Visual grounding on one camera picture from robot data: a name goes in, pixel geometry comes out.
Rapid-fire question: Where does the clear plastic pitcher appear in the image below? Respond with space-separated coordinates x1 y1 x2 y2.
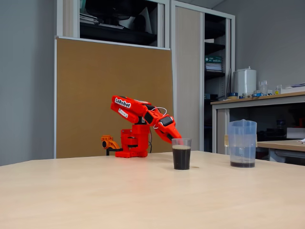
224 119 258 168

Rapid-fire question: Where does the translucent plastic cup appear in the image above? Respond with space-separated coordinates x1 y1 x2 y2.
171 137 192 170

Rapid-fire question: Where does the orange table clamp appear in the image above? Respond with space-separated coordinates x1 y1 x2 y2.
101 135 123 156

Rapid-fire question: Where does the white paper stack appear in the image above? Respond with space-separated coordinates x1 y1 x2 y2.
205 63 224 73

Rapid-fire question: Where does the grey cabinet with beige shutter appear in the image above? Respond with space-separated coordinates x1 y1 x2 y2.
170 0 236 155

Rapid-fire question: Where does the green book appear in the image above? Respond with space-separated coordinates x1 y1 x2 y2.
204 56 224 64

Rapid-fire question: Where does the brown cork pin board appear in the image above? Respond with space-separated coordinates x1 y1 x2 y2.
54 36 174 159

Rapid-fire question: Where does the white cylindrical container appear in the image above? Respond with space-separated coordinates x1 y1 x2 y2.
233 66 257 97

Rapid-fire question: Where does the wood top grey workbench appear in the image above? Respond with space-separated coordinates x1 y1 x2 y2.
211 91 305 155

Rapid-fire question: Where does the low wood top table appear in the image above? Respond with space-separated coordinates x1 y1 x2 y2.
256 139 305 164

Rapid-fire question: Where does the white storage box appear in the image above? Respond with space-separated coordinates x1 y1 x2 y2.
286 127 305 140

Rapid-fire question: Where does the flat white box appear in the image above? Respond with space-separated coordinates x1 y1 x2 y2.
280 83 305 94

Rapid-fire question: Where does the black bag on shelf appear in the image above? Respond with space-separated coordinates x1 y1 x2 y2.
85 0 143 21

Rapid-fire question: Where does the stack of papers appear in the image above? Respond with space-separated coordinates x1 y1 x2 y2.
80 13 99 25

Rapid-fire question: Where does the grey cabinet with open shelf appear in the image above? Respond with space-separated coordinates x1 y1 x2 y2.
56 0 171 51

